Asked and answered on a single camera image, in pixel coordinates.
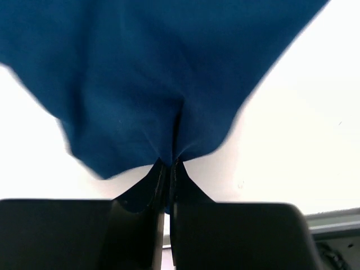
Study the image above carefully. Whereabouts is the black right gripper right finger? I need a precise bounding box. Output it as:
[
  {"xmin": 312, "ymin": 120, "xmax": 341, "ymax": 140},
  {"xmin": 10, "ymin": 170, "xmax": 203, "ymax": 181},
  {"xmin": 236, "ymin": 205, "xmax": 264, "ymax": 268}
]
[{"xmin": 170, "ymin": 161, "xmax": 322, "ymax": 270}]

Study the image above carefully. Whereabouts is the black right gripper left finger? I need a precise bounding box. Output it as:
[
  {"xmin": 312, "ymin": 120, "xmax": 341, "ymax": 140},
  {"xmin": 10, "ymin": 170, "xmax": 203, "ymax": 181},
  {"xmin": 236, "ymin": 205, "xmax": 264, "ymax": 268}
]
[{"xmin": 1, "ymin": 161, "xmax": 166, "ymax": 269}]

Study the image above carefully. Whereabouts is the blue Mickey t-shirt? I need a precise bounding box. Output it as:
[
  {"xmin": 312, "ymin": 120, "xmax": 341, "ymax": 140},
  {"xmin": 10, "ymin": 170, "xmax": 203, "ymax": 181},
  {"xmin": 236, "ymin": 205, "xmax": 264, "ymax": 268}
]
[{"xmin": 1, "ymin": 0, "xmax": 326, "ymax": 178}]

